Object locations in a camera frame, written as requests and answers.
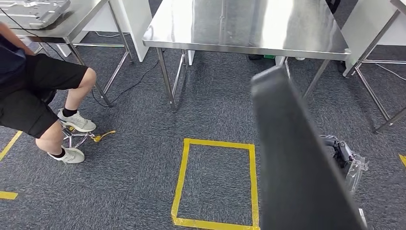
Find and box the grey metal panel part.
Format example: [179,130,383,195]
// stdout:
[0,0,71,30]

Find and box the white floor cable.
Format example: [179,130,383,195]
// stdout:
[375,63,406,81]

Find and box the black floor cable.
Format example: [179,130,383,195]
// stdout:
[91,59,160,109]

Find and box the white desk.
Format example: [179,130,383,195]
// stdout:
[341,0,406,78]
[55,0,154,63]

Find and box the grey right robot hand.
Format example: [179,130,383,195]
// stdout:
[319,134,370,195]

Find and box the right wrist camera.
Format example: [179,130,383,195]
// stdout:
[358,207,369,229]

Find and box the chrome stool base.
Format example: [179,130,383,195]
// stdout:
[60,122,96,150]

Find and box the stainless steel table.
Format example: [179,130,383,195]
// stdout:
[344,0,406,135]
[0,0,135,109]
[142,0,351,112]

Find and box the person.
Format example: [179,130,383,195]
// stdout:
[0,22,97,165]

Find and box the black plastic plate bracket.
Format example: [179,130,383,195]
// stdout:
[249,65,369,230]

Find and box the crumpled yellow tape scrap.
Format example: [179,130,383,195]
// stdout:
[92,130,117,143]

